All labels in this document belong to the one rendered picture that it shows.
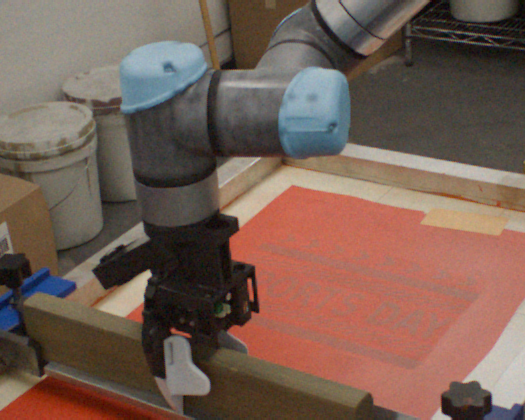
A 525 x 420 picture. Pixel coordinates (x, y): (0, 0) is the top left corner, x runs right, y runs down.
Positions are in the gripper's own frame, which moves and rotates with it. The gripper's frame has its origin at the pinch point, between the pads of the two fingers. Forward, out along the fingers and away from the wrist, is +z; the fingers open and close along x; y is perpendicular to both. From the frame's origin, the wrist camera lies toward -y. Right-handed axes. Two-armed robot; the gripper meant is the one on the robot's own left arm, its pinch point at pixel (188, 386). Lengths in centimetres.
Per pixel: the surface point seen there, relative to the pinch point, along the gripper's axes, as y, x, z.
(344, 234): -6.5, 41.5, 5.3
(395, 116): -126, 272, 101
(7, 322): -26.5, 1.4, 0.7
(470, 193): 4, 56, 4
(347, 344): 6.4, 19.8, 5.3
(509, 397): 27.7, 14.4, 1.8
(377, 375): 12.1, 16.2, 5.3
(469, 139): -93, 264, 101
